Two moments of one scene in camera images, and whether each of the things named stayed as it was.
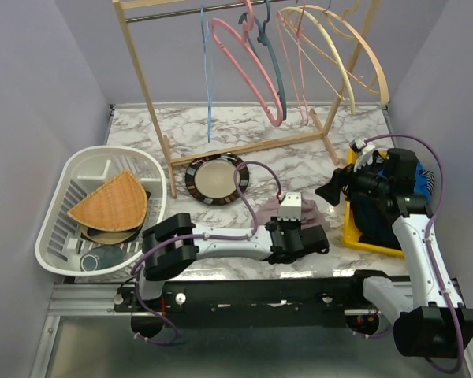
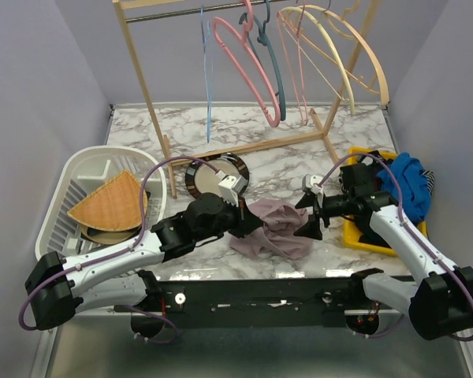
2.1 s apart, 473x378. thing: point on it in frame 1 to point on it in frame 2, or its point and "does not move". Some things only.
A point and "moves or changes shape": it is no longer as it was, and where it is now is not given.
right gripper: x=341 y=176 to x=311 y=228
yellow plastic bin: x=351 y=235 does not move
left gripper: x=295 y=224 to x=246 y=222
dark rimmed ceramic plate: x=210 y=181 does not move
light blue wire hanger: x=207 y=71 does not move
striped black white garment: x=430 y=176 does not move
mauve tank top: x=266 y=209 moves or changes shape
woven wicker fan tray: x=120 y=204 does not move
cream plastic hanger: x=335 y=46 does not move
